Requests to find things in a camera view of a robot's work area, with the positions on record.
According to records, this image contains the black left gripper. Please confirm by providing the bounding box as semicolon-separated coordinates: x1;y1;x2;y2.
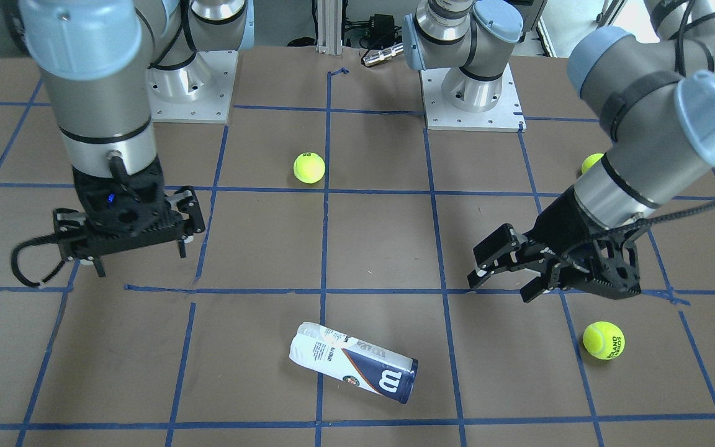
467;187;642;303

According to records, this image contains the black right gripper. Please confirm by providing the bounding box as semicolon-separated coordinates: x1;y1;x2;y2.
54;156;206;278

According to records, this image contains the white blue tennis ball can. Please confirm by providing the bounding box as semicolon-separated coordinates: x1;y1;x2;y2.
289;322;419;404

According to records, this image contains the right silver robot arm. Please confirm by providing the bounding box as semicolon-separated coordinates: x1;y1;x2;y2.
0;1;254;288

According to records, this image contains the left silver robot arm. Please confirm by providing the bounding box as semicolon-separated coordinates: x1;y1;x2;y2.
467;1;715;302

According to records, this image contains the front Roland Garros tennis ball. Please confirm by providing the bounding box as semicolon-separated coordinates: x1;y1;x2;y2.
582;322;626;360

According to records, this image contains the tennis ball near base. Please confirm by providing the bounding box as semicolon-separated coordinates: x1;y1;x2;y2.
580;153;604;175

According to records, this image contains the centre tennis ball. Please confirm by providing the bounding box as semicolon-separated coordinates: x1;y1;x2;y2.
292;152;326;184

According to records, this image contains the silver metal connector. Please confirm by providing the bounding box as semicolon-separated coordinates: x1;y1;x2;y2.
361;43;405;68

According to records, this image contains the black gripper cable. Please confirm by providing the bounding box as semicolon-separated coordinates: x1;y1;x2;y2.
606;0;715;249

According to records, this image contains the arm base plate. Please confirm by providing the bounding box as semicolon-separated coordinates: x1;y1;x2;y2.
419;65;527;132
146;50;239;124

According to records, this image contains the aluminium frame post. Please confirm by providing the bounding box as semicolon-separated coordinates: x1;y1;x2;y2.
314;0;344;58

